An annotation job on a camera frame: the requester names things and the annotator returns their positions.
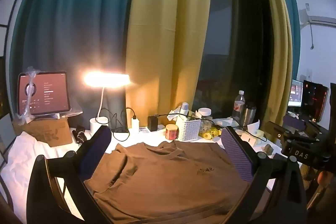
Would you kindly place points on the wide teal curtain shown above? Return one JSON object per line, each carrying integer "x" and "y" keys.
{"x": 73, "y": 16}

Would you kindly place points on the white desk lamp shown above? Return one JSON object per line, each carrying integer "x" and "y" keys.
{"x": 99, "y": 124}

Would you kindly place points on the white paper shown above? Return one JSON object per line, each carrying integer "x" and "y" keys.
{"x": 254, "y": 125}

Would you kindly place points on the narrow yellow curtain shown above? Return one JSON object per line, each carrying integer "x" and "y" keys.
{"x": 278, "y": 56}

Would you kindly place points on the brown t-shirt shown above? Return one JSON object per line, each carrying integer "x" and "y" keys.
{"x": 162, "y": 182}

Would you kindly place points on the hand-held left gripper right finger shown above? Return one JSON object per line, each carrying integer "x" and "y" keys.
{"x": 237, "y": 155}

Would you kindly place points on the dark window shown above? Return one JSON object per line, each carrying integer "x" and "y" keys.
{"x": 231, "y": 43}

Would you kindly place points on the red candle jar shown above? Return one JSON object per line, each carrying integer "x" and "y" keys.
{"x": 172, "y": 133}

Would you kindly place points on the small white box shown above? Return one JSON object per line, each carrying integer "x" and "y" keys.
{"x": 249, "y": 138}

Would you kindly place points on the steel thermos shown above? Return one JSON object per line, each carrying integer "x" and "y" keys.
{"x": 248, "y": 115}

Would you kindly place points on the white t-shirt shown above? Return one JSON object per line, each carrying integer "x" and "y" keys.
{"x": 23, "y": 158}

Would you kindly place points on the dark computer screen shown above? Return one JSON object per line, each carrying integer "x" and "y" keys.
{"x": 313, "y": 98}

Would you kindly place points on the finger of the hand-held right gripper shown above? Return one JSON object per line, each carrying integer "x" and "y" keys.
{"x": 273, "y": 130}

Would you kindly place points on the white wall socket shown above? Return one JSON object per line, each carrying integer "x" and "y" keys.
{"x": 309, "y": 74}

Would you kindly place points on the white tablet stand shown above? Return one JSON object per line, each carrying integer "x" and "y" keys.
{"x": 56, "y": 116}

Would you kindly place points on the brown rock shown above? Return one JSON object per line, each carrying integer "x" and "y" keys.
{"x": 268, "y": 149}

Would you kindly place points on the white lid jar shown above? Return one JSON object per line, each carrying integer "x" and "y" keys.
{"x": 204, "y": 112}

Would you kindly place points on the black charger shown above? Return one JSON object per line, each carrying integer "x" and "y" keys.
{"x": 152, "y": 124}

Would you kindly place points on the narrow teal curtain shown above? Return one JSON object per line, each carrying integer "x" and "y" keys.
{"x": 292, "y": 16}

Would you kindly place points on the person's right hand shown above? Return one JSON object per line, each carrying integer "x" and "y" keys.
{"x": 324, "y": 177}

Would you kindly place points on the white textured tablecloth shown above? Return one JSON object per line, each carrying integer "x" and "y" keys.
{"x": 147, "y": 138}

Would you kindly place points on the tablet computer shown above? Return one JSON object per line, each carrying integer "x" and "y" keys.
{"x": 47, "y": 92}

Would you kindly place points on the pale green packet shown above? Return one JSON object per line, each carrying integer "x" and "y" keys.
{"x": 261, "y": 136}

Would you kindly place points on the cardboard box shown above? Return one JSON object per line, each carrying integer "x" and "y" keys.
{"x": 50, "y": 132}

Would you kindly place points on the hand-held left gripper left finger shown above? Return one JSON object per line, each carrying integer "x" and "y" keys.
{"x": 95, "y": 153}

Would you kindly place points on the white power strip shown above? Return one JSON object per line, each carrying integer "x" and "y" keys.
{"x": 144, "y": 130}

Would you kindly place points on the small white bottle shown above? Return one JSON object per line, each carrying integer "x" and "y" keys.
{"x": 185, "y": 107}

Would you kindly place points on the clear plastic wrap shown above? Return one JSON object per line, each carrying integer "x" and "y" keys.
{"x": 31, "y": 73}

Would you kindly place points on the lit computer monitor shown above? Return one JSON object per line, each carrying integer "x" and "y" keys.
{"x": 295, "y": 92}

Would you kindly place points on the white charger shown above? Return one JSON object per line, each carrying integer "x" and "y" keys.
{"x": 135, "y": 125}

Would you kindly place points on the white air conditioner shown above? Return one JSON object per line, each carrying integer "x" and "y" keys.
{"x": 323, "y": 19}

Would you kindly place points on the plastic water bottle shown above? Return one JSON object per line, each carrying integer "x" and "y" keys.
{"x": 239, "y": 106}

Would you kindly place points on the yellow packets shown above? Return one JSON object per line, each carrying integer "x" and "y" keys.
{"x": 210, "y": 133}

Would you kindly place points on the crumpled white tissue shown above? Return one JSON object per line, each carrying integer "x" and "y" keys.
{"x": 174, "y": 113}

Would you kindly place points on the wide yellow curtain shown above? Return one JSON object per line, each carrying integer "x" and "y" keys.
{"x": 168, "y": 29}

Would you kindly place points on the white perforated basket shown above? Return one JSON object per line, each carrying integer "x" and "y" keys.
{"x": 189, "y": 129}

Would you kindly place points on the purple box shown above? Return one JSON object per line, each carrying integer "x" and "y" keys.
{"x": 295, "y": 123}

